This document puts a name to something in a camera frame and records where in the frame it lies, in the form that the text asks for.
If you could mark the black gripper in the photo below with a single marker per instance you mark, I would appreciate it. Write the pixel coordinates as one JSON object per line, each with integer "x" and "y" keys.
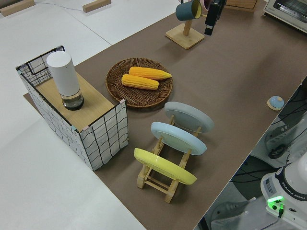
{"x": 213, "y": 15}

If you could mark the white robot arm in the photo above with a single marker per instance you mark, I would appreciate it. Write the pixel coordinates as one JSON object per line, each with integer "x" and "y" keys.
{"x": 287, "y": 191}

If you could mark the wooden drawer cabinet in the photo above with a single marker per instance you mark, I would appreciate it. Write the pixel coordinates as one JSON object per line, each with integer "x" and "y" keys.
{"x": 241, "y": 4}

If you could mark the wooden mug tree stand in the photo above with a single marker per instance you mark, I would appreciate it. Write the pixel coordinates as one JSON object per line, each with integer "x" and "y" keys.
{"x": 185, "y": 37}

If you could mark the pink mug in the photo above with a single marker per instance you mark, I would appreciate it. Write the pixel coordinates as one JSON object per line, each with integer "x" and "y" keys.
{"x": 206, "y": 4}

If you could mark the teal mug with yellow inside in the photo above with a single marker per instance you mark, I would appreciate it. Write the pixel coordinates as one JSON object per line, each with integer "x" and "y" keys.
{"x": 184, "y": 10}

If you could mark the brown table mat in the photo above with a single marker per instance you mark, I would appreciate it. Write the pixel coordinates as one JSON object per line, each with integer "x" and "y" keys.
{"x": 227, "y": 83}

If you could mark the yellow corn cob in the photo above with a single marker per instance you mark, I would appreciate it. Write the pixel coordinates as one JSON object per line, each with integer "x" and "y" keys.
{"x": 139, "y": 82}
{"x": 149, "y": 72}

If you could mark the white toaster oven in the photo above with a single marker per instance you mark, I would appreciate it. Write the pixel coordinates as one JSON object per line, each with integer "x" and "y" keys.
{"x": 287, "y": 12}

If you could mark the grey plate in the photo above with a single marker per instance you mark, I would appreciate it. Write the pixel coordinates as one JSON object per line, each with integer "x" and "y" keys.
{"x": 189, "y": 116}

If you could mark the round wicker basket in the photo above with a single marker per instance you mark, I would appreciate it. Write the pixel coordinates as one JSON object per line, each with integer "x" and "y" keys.
{"x": 141, "y": 95}

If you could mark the blue bell on wooden base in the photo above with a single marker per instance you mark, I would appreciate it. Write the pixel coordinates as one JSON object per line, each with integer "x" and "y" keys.
{"x": 275, "y": 102}

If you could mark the light blue plate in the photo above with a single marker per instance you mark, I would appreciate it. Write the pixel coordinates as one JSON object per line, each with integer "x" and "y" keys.
{"x": 177, "y": 137}

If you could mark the wooden block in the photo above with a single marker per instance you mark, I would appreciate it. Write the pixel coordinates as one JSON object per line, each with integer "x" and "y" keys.
{"x": 12, "y": 9}
{"x": 96, "y": 5}

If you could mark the light wooden board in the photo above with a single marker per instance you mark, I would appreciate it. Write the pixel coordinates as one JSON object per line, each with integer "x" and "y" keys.
{"x": 91, "y": 100}

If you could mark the yellow plate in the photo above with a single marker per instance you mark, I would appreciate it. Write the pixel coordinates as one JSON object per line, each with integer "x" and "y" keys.
{"x": 163, "y": 166}

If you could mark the white cylinder with dark base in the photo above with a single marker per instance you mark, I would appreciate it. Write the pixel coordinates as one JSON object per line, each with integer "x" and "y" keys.
{"x": 63, "y": 74}

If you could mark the wooden plate rack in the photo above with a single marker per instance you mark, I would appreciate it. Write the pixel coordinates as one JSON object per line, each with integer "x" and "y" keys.
{"x": 156, "y": 184}

